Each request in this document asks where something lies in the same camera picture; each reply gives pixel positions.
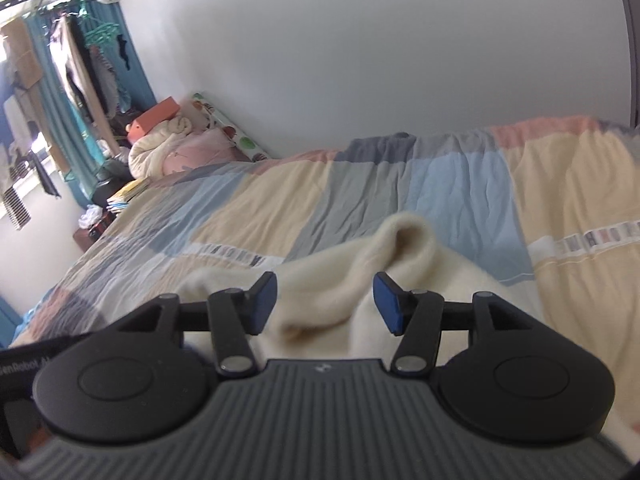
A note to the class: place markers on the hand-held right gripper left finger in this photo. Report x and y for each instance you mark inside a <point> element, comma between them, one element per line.
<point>265,300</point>

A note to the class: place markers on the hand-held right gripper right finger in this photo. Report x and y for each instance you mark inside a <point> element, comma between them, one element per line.
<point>387,305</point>

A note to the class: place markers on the cream towel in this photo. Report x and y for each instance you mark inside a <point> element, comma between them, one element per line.
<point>325,280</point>

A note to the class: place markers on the patchwork bed quilt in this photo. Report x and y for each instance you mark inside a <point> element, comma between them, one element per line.
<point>350,185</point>

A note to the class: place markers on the pink pillow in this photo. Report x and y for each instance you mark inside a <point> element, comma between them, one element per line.
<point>200,152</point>

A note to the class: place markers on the red storage box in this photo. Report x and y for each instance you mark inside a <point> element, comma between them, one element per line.
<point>92,232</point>

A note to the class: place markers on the pile of pillows and blankets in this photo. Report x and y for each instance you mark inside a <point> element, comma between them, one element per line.
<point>235,132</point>

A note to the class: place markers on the stack of books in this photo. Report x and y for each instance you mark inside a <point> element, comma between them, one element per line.
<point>125,195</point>

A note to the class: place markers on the cream blanket pile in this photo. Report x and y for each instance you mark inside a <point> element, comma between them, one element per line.
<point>150,152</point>

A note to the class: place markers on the orange box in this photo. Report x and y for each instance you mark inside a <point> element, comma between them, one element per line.
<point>155,115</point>

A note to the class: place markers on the hanging clothes on rack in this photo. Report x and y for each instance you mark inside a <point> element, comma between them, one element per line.
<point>137,75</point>

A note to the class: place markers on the beige hanging garment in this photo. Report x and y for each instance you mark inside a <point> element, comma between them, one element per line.
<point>75,75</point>

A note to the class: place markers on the grey door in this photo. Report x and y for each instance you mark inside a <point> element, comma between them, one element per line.
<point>632,35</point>

